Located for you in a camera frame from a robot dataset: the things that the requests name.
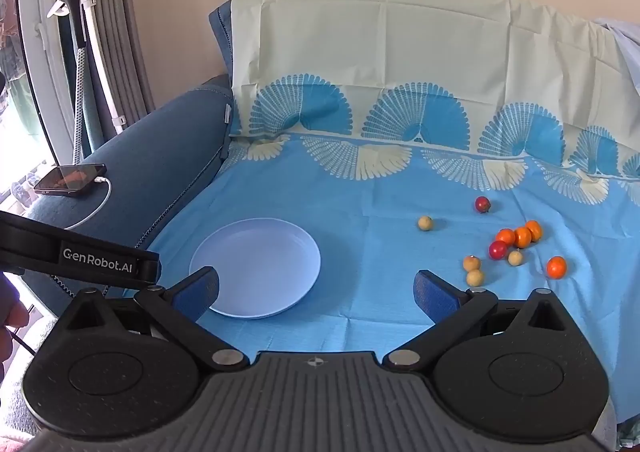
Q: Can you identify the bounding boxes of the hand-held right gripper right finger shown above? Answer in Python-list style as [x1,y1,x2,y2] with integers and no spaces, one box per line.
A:
[382,269,576,374]

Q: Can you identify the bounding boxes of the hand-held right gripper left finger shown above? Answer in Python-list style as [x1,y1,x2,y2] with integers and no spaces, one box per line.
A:
[61,266,250,374]

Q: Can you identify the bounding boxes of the pale blue plate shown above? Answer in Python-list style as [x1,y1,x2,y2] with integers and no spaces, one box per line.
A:
[188,217,322,320]

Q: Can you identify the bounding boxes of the person's left hand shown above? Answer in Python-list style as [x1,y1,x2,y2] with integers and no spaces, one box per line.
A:
[0,295,30,374]

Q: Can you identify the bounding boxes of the black smartphone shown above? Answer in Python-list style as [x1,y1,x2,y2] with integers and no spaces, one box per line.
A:
[33,163,107,196]

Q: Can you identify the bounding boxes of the blue fan-print sheet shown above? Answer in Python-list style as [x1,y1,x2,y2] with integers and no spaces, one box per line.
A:
[125,0,640,433]

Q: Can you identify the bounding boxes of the grey curtain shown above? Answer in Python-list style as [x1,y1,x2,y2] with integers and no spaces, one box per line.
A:
[75,0,156,143]

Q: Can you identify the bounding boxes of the pale blue cloth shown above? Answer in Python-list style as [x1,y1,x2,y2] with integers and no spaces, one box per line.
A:
[592,16,640,100]

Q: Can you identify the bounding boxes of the white charging cable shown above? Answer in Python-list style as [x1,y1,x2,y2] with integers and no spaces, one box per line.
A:
[62,175,113,231]

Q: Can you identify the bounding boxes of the garment steamer with hose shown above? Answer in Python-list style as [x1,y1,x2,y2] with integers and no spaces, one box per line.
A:
[44,0,91,168]

